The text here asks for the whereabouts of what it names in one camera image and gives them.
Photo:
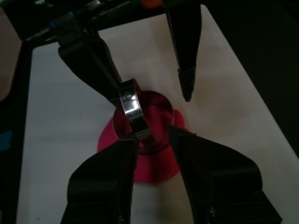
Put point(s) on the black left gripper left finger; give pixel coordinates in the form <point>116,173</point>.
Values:
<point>100,180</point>

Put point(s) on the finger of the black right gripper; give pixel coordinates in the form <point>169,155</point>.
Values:
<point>90,64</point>
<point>186,43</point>

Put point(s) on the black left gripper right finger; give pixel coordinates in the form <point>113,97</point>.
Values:
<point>221,180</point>

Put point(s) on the round metal dough cutter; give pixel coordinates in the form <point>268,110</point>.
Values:
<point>132,108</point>

